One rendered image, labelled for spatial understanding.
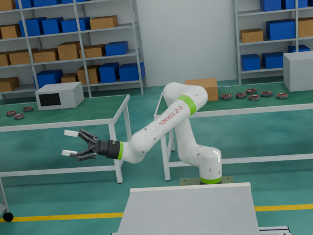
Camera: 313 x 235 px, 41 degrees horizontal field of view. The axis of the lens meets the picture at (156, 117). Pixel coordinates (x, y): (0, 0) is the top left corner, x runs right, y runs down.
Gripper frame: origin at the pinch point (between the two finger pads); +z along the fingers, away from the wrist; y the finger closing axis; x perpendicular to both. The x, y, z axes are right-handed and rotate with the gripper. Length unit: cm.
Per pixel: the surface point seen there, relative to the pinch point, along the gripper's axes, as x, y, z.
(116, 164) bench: 177, -154, -71
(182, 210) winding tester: -43, 66, -36
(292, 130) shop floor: 147, -228, -296
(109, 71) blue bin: 299, -499, -93
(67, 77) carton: 341, -511, -21
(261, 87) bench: 84, -214, -215
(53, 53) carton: 308, -531, 11
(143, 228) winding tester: -41, 73, -23
